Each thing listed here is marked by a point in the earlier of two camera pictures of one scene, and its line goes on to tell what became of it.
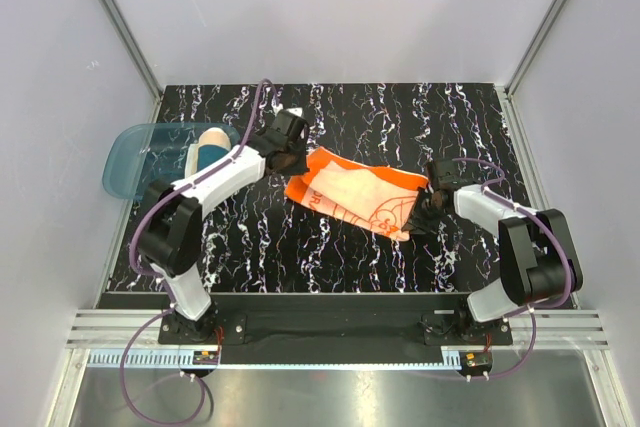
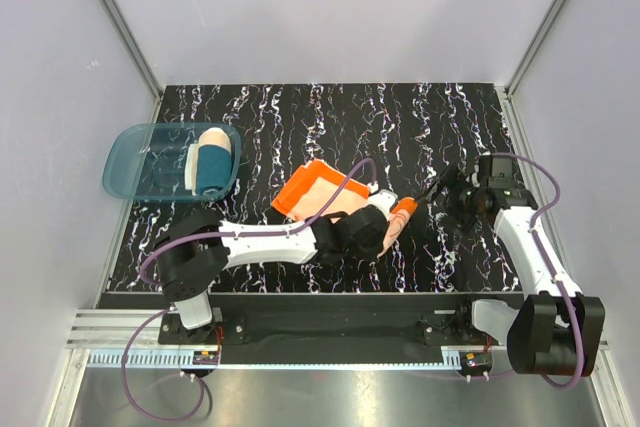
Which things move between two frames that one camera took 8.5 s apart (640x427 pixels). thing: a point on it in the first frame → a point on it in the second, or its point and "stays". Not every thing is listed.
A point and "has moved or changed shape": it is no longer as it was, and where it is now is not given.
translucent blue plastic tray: (142, 155) stays
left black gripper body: (285, 162) → (379, 226)
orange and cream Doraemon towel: (373, 198) has moved or changed shape
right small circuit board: (479, 360) stays
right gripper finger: (420, 224) → (451, 173)
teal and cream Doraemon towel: (212, 143) stays
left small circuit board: (208, 357) stays
